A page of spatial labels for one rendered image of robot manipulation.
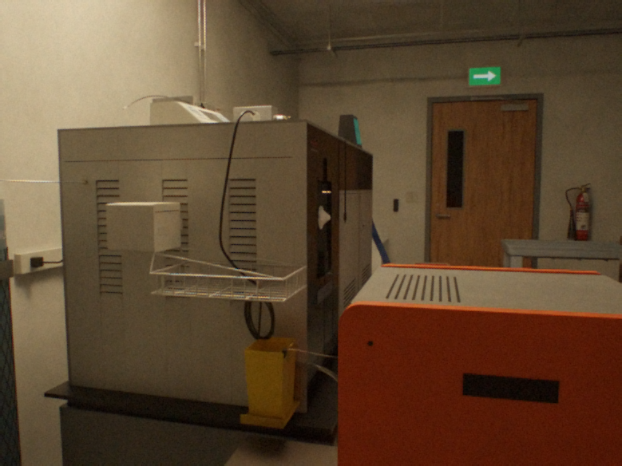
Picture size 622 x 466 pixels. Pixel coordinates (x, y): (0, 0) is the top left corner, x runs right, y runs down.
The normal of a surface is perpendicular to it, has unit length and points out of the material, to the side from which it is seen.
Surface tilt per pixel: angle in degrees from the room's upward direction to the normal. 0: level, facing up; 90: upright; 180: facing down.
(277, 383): 93
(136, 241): 90
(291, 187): 90
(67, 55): 90
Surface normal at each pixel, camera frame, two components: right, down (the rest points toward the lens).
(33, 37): 0.97, 0.02
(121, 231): -0.25, 0.08
